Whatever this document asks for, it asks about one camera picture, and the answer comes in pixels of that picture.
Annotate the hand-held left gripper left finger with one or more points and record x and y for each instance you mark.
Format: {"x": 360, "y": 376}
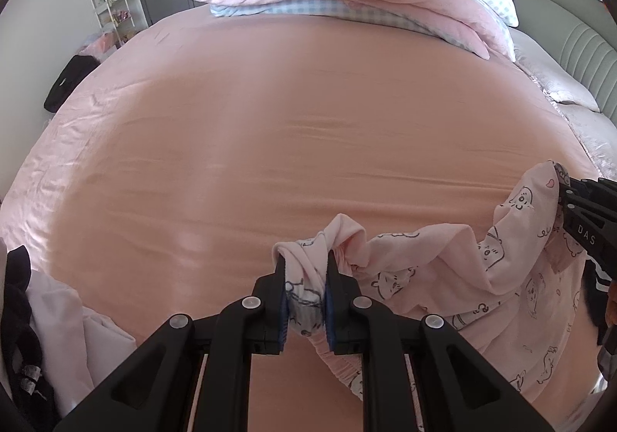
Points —
{"x": 282, "y": 316}

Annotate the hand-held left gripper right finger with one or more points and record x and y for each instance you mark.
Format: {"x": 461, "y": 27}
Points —
{"x": 330, "y": 316}

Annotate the pink cartoon print pajama pants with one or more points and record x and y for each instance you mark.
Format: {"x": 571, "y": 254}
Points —
{"x": 434, "y": 287}

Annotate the black cloth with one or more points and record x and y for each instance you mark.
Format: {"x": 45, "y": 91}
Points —
{"x": 67, "y": 85}

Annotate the pink bed sheet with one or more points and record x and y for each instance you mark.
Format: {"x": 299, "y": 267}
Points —
{"x": 289, "y": 123}

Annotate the navy striped pants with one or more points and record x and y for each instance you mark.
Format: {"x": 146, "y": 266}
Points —
{"x": 595, "y": 311}

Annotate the pale quilted bedspread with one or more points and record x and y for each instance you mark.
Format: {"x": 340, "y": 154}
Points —
{"x": 588, "y": 138}

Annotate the dark garment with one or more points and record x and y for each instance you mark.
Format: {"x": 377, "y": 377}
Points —
{"x": 19, "y": 316}

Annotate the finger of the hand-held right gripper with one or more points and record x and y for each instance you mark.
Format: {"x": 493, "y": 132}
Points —
{"x": 581, "y": 193}

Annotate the white garment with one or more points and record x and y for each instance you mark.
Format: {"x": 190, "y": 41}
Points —
{"x": 62, "y": 316}

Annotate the grey padded headboard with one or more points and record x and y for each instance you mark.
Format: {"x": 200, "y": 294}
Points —
{"x": 578, "y": 37}

